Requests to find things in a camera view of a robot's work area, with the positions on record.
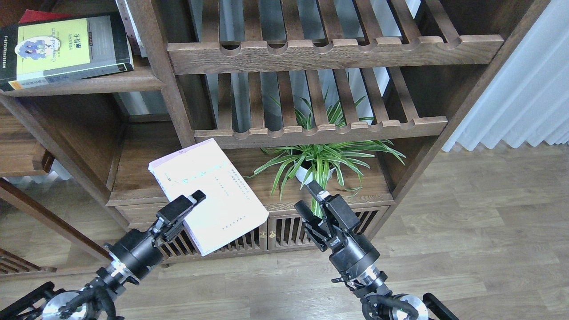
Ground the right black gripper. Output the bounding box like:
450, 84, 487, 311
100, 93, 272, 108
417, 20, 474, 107
294, 181, 381, 285

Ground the black and green book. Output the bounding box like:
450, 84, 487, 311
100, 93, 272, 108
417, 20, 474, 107
0, 12, 134, 92

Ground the red paperback book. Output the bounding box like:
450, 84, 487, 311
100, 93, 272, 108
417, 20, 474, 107
18, 9, 74, 24

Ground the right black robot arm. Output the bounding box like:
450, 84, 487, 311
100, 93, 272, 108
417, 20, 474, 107
295, 181, 457, 320

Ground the white plant pot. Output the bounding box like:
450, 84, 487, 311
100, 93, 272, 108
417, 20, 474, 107
295, 161, 335, 188

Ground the upright white book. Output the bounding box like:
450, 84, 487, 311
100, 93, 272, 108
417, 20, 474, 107
115, 0, 148, 57

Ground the white and lilac book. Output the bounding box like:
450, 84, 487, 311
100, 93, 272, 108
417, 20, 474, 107
148, 138, 268, 256

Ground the white curtain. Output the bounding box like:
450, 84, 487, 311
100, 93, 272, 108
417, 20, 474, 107
443, 0, 569, 152

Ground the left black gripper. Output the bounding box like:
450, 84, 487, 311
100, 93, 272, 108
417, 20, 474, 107
103, 190, 206, 285

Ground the dark wooden bookshelf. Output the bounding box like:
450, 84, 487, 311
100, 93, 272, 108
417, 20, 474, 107
1, 0, 549, 236

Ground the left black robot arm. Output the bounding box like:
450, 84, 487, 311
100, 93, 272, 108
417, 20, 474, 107
1, 190, 206, 320

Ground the green spider plant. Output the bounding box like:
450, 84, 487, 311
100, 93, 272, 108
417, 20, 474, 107
242, 87, 406, 218

